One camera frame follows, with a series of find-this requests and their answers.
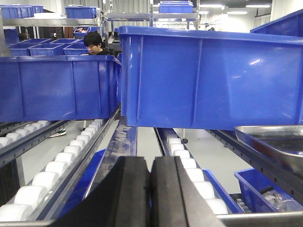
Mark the large blue bin centre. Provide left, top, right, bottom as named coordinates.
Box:
left=119, top=26, right=303, bottom=130

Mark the person in black shirt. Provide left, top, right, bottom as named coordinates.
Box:
left=84, top=32, right=110, bottom=55

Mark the large blue bin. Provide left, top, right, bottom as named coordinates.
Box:
left=0, top=55, right=121, bottom=122
left=119, top=26, right=303, bottom=130

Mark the white roller track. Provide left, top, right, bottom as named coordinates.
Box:
left=165, top=133, right=231, bottom=215
left=0, top=119, right=104, bottom=222

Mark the white roller track centre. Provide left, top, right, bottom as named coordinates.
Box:
left=165, top=133, right=231, bottom=215

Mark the white roller track left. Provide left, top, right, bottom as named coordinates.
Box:
left=0, top=119, right=104, bottom=222

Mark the small blue bin lower right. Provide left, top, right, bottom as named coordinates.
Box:
left=234, top=168, right=303, bottom=213

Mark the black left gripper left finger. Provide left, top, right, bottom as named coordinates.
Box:
left=51, top=157, right=150, bottom=227

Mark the silver metal tray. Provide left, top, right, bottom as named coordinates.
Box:
left=235, top=125, right=303, bottom=176

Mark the blue bin far right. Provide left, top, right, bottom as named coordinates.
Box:
left=250, top=9, right=303, bottom=37

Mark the large blue bin left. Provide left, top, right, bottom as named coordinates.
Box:
left=0, top=55, right=121, bottom=122

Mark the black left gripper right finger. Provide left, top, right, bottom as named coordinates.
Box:
left=150, top=157, right=224, bottom=227

